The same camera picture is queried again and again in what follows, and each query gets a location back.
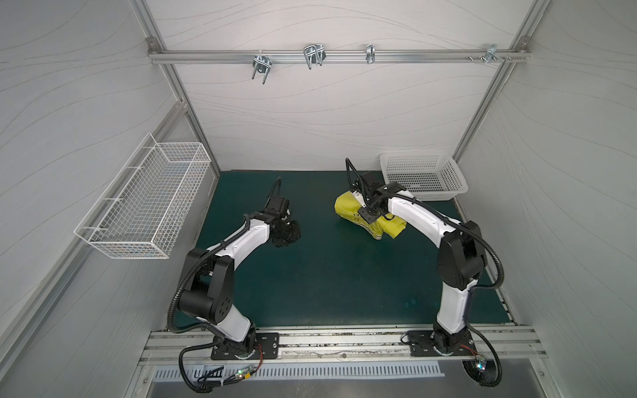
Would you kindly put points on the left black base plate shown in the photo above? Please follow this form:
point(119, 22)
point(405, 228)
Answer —
point(257, 345)

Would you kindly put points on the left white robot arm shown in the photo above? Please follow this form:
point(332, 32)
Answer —
point(205, 293)

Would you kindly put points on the white slotted vent strip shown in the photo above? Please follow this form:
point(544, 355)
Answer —
point(308, 371)

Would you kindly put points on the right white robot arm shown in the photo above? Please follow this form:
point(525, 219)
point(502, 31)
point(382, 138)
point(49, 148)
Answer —
point(460, 260)

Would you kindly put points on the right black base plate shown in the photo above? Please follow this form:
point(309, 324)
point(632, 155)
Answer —
point(420, 343)

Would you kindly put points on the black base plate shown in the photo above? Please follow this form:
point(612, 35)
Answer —
point(420, 343)
point(257, 345)

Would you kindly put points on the metal u-bolt clamp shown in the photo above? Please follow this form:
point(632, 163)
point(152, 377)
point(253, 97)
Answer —
point(261, 65)
point(314, 55)

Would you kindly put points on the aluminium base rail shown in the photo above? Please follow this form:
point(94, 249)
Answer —
point(344, 344)

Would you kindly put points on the green table mat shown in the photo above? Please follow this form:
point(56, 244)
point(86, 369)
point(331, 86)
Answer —
point(336, 273)

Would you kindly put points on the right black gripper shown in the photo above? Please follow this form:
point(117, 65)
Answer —
point(368, 215)

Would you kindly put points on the horizontal aluminium top rail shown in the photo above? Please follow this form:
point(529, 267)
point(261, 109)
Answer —
point(358, 56)

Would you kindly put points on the white plastic perforated basket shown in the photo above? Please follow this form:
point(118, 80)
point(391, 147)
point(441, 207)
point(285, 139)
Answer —
point(430, 177)

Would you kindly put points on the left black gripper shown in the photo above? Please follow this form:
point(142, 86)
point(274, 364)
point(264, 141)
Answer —
point(287, 231)

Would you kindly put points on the white wire wall basket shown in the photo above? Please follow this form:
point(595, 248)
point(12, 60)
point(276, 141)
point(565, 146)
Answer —
point(140, 214)

